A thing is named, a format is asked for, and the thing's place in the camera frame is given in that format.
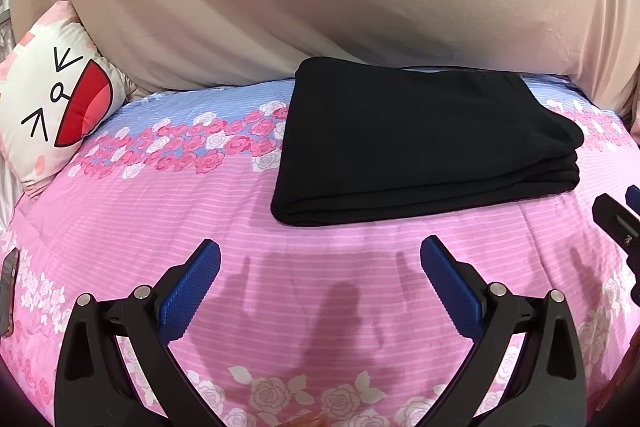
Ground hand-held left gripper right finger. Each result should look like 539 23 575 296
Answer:
420 235 589 427

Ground smartphone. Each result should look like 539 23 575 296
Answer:
0 248 21 339

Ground pink floral bed sheet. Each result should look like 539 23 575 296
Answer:
0 66 640 427

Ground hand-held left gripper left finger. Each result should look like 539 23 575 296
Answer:
54 239 222 427

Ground cartoon face pillow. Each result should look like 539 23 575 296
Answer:
0 0 139 200

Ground black pants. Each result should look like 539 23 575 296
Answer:
269 56 586 228

